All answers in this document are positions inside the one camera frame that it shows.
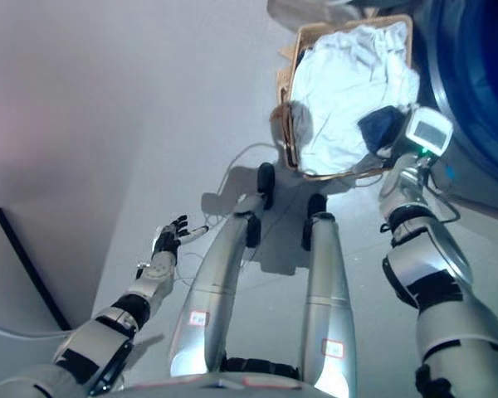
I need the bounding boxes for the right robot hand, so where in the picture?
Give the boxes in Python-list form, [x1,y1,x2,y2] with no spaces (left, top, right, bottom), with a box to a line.
[377,106,455,161]

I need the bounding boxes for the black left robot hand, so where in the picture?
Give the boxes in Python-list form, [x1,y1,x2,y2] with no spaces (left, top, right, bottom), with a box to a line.
[152,214,211,267]

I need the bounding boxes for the dark blue cloth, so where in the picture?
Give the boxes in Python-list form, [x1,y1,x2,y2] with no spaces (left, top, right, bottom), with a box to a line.
[357,105,408,155]

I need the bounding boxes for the grey front-load washing machine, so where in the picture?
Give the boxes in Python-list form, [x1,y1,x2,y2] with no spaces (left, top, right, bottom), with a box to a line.
[410,0,498,217]

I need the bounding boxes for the brown wicker laundry basket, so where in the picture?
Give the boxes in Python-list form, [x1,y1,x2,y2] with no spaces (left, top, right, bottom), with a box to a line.
[269,13,418,183]

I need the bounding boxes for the silver left robot leg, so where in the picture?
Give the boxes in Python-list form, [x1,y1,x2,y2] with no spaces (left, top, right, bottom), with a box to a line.
[167,192,275,379]

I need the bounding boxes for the silver robot leg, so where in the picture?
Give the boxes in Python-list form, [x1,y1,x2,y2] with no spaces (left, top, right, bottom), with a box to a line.
[167,192,275,379]
[300,211,357,391]

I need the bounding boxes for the white crumpled garment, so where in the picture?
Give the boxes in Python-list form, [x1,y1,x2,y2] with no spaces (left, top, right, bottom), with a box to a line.
[290,22,421,176]

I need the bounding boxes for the black left robot foot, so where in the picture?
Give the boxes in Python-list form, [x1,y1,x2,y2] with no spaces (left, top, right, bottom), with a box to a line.
[256,162,276,210]

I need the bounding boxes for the black robot foot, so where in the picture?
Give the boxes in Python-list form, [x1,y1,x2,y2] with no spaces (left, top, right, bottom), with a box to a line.
[256,162,276,210]
[307,193,329,217]

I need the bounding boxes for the black right robot foot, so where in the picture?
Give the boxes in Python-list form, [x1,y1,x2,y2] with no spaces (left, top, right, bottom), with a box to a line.
[307,193,329,217]

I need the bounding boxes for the grey robot torso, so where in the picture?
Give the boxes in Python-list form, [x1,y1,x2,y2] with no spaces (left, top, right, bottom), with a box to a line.
[118,371,317,398]

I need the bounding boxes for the silver right robot leg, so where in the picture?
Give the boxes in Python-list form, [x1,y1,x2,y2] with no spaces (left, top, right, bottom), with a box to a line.
[300,211,357,391]

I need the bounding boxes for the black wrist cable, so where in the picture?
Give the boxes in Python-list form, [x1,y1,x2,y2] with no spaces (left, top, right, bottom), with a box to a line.
[417,159,462,226]

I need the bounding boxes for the white floor cable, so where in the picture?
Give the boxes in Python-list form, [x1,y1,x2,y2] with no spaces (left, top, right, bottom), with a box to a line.
[203,143,284,227]

